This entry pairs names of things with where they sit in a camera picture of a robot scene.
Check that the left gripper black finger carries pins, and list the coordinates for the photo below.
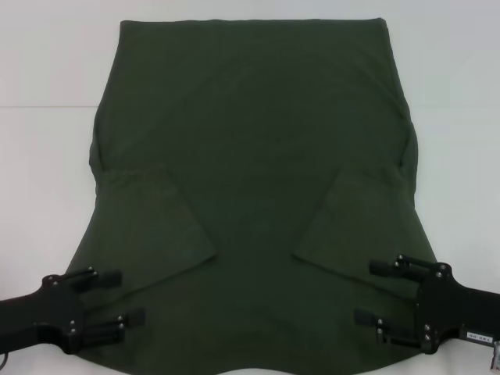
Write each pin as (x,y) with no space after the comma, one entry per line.
(109,330)
(101,277)

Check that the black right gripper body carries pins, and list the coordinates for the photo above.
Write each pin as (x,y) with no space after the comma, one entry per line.
(449,308)

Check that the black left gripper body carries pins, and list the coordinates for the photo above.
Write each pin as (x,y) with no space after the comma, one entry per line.
(43,316)

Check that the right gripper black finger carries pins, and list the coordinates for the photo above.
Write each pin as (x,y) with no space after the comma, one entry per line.
(406,267)
(394,331)

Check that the dark green shirt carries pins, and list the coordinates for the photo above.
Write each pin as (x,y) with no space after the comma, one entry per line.
(250,156)

